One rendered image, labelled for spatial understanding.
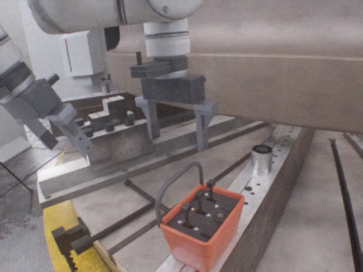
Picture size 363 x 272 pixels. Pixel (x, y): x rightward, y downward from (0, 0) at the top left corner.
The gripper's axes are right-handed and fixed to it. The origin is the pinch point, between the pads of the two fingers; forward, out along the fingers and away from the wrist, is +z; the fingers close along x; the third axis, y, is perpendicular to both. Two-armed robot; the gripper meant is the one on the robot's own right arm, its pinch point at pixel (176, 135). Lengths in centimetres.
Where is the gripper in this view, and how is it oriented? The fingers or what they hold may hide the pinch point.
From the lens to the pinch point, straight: 55.7
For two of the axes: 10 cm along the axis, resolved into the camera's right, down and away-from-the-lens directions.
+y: 5.8, -3.6, 7.3
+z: 0.8, 9.2, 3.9
